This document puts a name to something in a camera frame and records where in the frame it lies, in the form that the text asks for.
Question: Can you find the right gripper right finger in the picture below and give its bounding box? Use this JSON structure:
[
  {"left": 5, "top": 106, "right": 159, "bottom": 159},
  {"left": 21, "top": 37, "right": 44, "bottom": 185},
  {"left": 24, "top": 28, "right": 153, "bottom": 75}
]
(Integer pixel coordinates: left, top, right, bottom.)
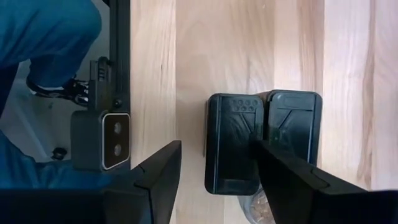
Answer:
[{"left": 249, "top": 139, "right": 398, "bottom": 224}]

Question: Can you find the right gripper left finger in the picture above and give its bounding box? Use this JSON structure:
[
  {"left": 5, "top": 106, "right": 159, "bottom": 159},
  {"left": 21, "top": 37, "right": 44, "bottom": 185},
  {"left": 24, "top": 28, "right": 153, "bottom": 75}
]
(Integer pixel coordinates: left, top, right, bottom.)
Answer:
[{"left": 0, "top": 139, "right": 182, "bottom": 224}]

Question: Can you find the black pepper tin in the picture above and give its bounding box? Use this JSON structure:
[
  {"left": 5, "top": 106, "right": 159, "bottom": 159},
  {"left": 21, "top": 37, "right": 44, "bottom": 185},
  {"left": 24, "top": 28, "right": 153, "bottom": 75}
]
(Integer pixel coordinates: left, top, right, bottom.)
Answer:
[
  {"left": 204, "top": 92, "right": 265, "bottom": 196},
  {"left": 256, "top": 89, "right": 323, "bottom": 166}
]

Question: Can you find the small black round knob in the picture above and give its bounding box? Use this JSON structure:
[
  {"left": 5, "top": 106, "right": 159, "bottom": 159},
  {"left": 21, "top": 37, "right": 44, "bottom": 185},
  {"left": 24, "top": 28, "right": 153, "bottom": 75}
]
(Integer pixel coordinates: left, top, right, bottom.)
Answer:
[{"left": 51, "top": 147, "right": 68, "bottom": 160}]

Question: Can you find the person's shoe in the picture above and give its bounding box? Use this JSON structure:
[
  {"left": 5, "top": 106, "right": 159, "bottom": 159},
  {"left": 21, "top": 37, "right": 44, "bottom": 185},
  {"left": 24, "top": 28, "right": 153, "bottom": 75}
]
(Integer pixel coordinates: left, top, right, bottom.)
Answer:
[{"left": 26, "top": 74, "right": 91, "bottom": 106}]

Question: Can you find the person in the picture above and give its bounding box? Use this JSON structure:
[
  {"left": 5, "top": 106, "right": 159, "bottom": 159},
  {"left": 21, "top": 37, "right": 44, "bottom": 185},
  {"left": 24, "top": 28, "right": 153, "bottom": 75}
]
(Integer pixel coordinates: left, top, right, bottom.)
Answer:
[{"left": 0, "top": 0, "right": 134, "bottom": 190}]

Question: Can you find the black silver-rimmed depth camera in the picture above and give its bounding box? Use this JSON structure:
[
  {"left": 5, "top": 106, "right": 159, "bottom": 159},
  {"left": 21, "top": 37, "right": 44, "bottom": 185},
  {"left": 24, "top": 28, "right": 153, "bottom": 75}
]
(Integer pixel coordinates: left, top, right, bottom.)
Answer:
[{"left": 70, "top": 110, "right": 131, "bottom": 171}]

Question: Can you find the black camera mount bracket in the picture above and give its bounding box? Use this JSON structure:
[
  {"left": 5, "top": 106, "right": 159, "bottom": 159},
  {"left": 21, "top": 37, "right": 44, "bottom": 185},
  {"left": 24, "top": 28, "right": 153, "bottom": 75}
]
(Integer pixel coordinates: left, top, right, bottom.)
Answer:
[{"left": 88, "top": 57, "right": 113, "bottom": 112}]

